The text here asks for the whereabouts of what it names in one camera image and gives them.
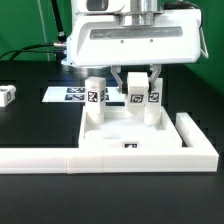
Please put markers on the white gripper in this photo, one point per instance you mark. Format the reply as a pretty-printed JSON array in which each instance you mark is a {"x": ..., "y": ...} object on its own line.
[{"x": 99, "y": 40}]

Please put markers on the white marker base sheet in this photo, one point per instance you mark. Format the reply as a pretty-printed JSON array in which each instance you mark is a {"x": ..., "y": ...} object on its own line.
[{"x": 77, "y": 94}]

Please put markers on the white L-shaped obstacle fence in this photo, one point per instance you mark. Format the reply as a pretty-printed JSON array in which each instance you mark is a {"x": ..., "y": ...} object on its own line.
[{"x": 198, "y": 155}]

